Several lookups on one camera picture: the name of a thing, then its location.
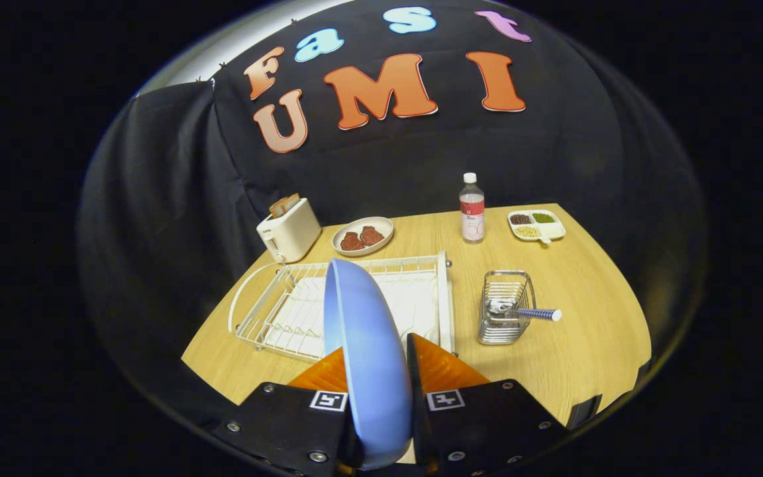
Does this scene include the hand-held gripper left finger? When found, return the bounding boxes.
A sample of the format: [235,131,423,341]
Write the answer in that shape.
[213,346,364,476]

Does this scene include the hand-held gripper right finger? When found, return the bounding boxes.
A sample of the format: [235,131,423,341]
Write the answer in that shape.
[407,333,571,476]

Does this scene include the blue plate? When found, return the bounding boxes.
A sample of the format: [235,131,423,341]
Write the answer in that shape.
[323,258,414,470]

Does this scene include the white toaster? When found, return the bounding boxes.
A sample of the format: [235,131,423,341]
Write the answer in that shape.
[256,197,322,264]

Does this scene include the black backdrop cloth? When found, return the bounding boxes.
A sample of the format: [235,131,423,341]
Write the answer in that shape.
[77,0,707,425]

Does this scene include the cream oval dish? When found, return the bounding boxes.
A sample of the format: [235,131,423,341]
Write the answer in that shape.
[332,217,395,257]

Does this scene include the clear plastic bottle red label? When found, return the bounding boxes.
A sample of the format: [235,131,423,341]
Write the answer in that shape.
[458,172,485,244]

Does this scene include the white divided tray with beans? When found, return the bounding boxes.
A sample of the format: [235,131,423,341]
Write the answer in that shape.
[507,209,566,245]

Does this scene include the white wire dish rack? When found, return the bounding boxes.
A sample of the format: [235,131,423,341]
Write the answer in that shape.
[228,250,455,363]

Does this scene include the metal wire basket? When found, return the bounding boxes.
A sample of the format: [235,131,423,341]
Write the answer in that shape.
[478,270,536,346]

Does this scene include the striped handle spoon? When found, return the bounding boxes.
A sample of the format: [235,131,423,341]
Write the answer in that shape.
[485,299,562,323]

